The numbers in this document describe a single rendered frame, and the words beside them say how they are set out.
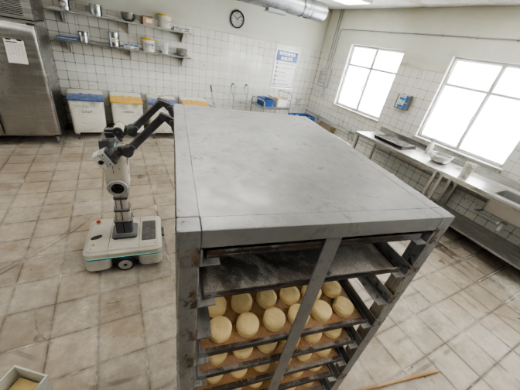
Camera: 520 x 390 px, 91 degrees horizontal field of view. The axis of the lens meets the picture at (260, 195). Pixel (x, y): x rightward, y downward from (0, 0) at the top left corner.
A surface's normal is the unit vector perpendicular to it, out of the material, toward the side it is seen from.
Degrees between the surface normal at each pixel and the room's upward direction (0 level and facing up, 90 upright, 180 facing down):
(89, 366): 0
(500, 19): 90
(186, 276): 90
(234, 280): 0
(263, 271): 0
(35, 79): 90
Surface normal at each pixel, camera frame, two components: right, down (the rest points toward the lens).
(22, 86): 0.43, 0.53
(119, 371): 0.16, -0.85
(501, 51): -0.88, 0.11
